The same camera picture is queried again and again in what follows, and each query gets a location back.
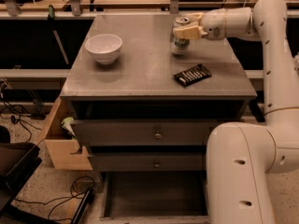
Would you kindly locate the black snack bar packet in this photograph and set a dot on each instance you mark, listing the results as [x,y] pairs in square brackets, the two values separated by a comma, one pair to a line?
[192,75]

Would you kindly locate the light wooden box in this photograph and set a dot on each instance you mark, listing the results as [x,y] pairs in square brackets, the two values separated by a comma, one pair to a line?
[64,151]

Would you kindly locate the black chair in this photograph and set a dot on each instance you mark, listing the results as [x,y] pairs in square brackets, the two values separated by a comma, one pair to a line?
[18,161]

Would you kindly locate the grey top drawer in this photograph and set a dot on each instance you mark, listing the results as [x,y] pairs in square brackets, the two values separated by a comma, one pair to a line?
[182,123]

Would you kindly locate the grey drawer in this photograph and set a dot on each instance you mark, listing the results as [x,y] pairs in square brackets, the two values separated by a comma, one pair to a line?
[128,159]
[182,123]
[169,197]

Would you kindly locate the brass top drawer knob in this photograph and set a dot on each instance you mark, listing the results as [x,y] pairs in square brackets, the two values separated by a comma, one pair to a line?
[158,136]

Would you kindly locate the grey drawer cabinet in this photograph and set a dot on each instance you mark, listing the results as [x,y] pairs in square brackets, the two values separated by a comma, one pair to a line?
[144,72]

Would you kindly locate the grey middle drawer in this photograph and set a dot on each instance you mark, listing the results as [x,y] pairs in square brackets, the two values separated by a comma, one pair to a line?
[128,159]

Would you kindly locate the white ceramic bowl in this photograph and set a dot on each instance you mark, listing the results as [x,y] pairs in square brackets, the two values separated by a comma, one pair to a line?
[104,48]

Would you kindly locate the green bag in box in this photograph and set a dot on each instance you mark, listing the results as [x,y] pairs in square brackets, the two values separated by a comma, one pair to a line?
[66,125]

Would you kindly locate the brass drawer knob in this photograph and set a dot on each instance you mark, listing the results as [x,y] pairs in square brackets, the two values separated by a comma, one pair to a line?
[158,136]
[156,165]

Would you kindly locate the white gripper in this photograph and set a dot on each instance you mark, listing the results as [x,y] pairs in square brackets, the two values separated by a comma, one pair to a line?
[213,24]

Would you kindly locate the grey bottom drawer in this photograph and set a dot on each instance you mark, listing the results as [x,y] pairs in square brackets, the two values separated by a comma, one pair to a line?
[169,197]

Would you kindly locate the brass middle drawer knob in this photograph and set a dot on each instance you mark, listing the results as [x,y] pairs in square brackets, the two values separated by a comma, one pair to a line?
[156,165]

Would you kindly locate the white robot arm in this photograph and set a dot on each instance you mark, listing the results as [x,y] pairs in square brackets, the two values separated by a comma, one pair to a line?
[239,155]

